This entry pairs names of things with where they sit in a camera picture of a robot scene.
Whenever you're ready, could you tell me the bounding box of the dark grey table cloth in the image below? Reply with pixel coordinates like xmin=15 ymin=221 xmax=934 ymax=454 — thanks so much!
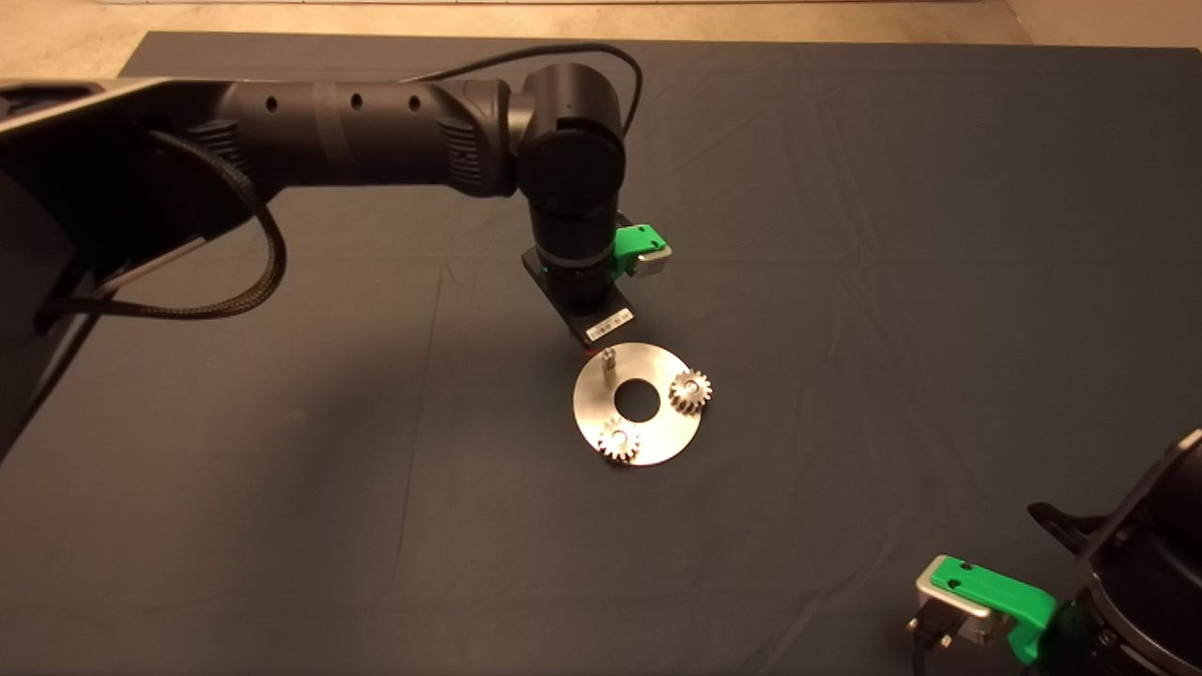
xmin=0 ymin=31 xmax=1202 ymax=676

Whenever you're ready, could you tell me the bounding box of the black braided left arm sleeve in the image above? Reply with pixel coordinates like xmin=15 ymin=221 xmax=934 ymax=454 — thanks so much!
xmin=38 ymin=131 xmax=287 ymax=322

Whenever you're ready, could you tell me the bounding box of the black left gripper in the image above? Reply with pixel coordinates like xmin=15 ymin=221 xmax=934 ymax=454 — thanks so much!
xmin=523 ymin=249 xmax=637 ymax=350

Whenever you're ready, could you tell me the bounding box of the steel planetary gear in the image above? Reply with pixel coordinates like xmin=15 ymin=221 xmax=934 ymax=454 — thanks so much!
xmin=670 ymin=369 xmax=714 ymax=417
xmin=598 ymin=420 xmax=642 ymax=463

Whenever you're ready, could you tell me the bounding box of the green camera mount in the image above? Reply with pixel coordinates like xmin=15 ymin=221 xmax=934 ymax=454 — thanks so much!
xmin=610 ymin=223 xmax=670 ymax=283
xmin=934 ymin=556 xmax=1057 ymax=666

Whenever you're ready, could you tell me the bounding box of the green right camera mount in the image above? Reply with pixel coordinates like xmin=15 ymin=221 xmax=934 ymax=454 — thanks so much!
xmin=934 ymin=556 xmax=1057 ymax=666

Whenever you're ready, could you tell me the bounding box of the black left camera cable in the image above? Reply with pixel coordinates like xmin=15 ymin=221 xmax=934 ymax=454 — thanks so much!
xmin=413 ymin=42 xmax=644 ymax=132

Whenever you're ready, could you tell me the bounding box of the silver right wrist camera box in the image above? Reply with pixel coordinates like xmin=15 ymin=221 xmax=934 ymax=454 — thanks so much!
xmin=916 ymin=554 xmax=996 ymax=649

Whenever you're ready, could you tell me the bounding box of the green left camera mount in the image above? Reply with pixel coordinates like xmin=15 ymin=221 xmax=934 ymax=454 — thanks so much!
xmin=610 ymin=223 xmax=670 ymax=283

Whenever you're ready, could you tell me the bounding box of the round metal carrier plate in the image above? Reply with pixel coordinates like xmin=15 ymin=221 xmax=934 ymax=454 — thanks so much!
xmin=573 ymin=343 xmax=704 ymax=467

